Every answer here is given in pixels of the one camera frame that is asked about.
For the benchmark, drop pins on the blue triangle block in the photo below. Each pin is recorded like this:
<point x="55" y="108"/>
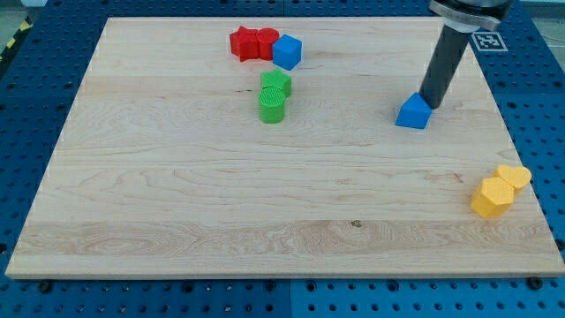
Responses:
<point x="414" y="113"/>

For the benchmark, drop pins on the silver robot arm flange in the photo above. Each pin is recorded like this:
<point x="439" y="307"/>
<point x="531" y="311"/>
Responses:
<point x="468" y="16"/>

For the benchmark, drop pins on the red star block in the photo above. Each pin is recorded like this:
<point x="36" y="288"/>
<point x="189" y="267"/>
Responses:
<point x="244" y="43"/>

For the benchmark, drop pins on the green cylinder block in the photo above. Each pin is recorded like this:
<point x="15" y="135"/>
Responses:
<point x="272" y="105"/>

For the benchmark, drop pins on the wooden board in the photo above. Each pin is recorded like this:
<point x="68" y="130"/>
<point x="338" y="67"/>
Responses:
<point x="164" y="170"/>

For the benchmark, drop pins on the blue cube block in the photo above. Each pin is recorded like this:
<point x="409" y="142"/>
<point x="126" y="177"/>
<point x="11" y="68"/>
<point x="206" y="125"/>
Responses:
<point x="287" y="52"/>

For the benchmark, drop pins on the red cylinder block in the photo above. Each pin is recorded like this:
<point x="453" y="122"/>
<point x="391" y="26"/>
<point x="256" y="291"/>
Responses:
<point x="266" y="37"/>

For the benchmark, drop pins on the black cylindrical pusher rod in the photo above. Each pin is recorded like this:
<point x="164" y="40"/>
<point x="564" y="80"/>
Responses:
<point x="446" y="57"/>

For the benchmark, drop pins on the yellow hexagon block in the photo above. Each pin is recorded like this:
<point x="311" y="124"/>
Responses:
<point x="492" y="197"/>

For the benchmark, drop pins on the yellow heart block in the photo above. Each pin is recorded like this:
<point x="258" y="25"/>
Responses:
<point x="517" y="177"/>

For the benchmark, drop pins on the fiducial marker tag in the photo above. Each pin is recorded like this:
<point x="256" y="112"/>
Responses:
<point x="488" y="42"/>

